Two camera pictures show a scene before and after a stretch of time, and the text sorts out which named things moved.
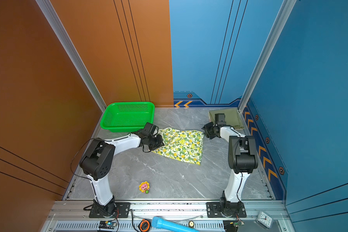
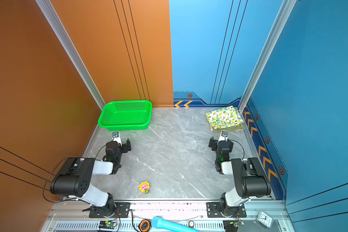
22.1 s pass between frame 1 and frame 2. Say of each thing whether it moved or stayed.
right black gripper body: moved
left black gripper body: moved
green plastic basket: stayed
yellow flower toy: stayed
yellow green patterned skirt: moved
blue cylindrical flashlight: stayed
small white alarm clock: stayed
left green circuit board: stayed
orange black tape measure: stayed
